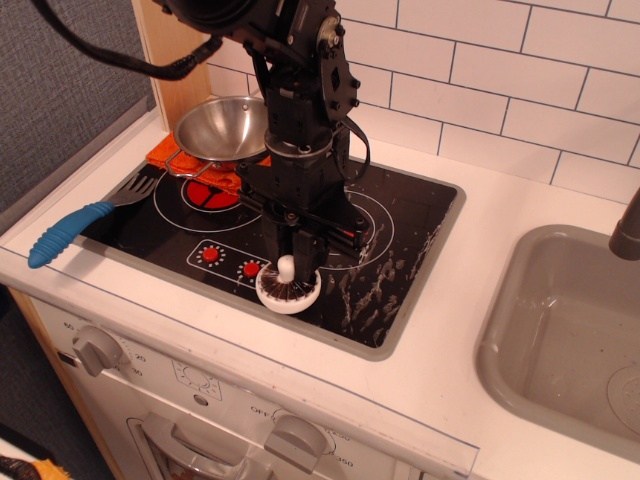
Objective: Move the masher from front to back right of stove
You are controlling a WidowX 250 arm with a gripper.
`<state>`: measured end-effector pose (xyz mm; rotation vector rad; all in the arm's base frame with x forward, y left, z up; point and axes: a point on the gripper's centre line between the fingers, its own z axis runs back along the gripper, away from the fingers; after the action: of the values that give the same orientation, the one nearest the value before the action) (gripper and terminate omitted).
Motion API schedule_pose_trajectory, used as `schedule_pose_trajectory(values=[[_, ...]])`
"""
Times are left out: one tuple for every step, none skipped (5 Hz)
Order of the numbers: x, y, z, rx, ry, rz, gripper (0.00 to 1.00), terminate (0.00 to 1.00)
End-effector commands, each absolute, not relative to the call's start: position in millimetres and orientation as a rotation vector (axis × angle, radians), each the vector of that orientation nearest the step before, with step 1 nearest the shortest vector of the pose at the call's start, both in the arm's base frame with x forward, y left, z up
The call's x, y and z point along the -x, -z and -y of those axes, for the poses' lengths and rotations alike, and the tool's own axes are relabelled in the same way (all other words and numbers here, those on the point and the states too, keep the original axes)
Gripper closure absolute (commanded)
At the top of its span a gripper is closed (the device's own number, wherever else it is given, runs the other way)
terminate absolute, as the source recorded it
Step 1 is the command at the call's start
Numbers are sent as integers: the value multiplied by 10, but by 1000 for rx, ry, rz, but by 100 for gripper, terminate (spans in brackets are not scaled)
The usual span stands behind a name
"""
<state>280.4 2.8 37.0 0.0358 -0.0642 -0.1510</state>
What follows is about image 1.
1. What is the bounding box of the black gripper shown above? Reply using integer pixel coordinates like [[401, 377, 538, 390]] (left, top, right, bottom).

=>
[[236, 142, 370, 284]]

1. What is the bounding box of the white toy mushroom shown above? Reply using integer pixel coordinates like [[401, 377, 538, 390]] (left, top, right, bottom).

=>
[[256, 255, 321, 315]]

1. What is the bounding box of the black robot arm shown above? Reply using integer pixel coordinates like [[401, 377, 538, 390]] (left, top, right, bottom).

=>
[[160, 1, 368, 282]]

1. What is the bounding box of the black toy stovetop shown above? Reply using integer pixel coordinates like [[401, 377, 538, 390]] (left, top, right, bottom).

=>
[[77, 164, 465, 361]]

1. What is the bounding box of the orange cloth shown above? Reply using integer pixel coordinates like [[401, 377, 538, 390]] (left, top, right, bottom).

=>
[[146, 133, 241, 194]]

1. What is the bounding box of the grey oven knob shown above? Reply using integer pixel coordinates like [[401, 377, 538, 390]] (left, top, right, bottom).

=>
[[264, 415, 328, 474]]

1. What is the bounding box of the grey timer knob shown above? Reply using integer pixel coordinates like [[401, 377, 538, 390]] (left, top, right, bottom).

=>
[[72, 326, 123, 377]]

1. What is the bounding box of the wooden side panel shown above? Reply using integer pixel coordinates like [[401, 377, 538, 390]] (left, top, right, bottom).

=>
[[130, 0, 214, 134]]

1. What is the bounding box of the grey sink basin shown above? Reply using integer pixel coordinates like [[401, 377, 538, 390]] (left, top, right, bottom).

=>
[[477, 225, 639, 462]]

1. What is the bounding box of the grey faucet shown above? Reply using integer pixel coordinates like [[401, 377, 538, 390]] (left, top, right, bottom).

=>
[[609, 189, 640, 261]]

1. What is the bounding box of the orange black object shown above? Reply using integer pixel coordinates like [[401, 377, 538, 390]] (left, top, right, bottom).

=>
[[1, 456, 72, 480]]

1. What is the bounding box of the steel bowl with handles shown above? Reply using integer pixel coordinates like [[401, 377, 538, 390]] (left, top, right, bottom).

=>
[[173, 96, 268, 170]]

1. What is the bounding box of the blue handled fork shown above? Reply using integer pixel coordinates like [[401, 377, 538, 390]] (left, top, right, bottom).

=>
[[27, 175, 158, 269]]

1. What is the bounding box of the black corrugated cable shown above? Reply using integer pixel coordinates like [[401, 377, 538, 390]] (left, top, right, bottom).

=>
[[32, 0, 224, 82]]

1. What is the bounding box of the grey oven door handle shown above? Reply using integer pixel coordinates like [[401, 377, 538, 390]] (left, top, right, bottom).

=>
[[139, 413, 274, 479]]

